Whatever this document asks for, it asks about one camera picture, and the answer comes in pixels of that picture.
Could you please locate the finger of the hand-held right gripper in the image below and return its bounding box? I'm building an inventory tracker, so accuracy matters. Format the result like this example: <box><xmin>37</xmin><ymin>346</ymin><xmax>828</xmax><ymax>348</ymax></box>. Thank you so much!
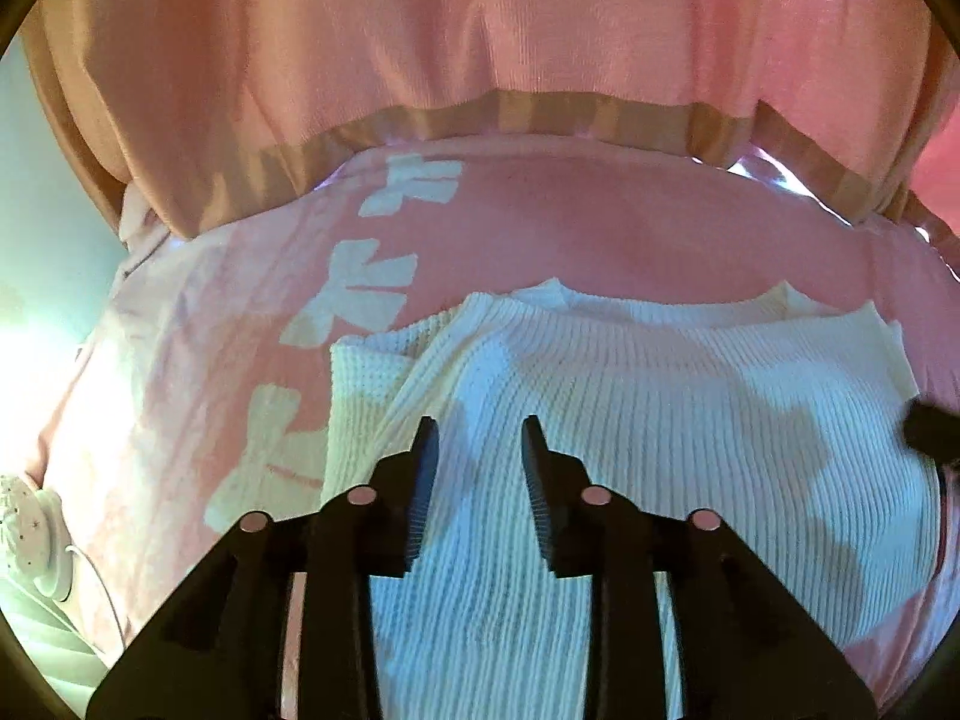
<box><xmin>900</xmin><ymin>399</ymin><xmax>960</xmax><ymax>467</ymax></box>

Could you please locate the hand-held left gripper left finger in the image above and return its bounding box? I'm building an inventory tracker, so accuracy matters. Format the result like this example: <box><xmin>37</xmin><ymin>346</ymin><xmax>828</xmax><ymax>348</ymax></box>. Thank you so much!
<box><xmin>86</xmin><ymin>416</ymin><xmax>443</xmax><ymax>720</ymax></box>

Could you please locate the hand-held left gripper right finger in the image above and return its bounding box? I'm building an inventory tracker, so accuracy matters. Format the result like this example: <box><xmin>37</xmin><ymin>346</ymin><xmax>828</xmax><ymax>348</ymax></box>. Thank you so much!
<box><xmin>521</xmin><ymin>415</ymin><xmax>875</xmax><ymax>720</ymax></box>

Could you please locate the white red black knit sweater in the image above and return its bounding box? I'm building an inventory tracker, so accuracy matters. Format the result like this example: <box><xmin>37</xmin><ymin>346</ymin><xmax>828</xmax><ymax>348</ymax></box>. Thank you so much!
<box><xmin>322</xmin><ymin>277</ymin><xmax>950</xmax><ymax>720</ymax></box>

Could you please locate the pink blanket with white bows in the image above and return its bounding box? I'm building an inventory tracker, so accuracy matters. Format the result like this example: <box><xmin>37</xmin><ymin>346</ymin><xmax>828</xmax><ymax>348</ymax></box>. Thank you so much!
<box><xmin>22</xmin><ymin>133</ymin><xmax>960</xmax><ymax>720</ymax></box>

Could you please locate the white round device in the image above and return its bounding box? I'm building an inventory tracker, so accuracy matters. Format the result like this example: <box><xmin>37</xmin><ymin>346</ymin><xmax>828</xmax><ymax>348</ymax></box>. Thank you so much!
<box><xmin>0</xmin><ymin>474</ymin><xmax>77</xmax><ymax>602</ymax></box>

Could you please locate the white striped cloth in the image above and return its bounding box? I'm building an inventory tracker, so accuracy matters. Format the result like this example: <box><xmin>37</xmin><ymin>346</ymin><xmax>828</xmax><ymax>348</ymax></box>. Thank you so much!
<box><xmin>0</xmin><ymin>577</ymin><xmax>113</xmax><ymax>695</ymax></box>

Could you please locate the white cable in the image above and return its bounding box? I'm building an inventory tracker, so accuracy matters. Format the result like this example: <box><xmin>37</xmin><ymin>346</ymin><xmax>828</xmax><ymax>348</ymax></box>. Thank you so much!
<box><xmin>64</xmin><ymin>544</ymin><xmax>125</xmax><ymax>642</ymax></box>

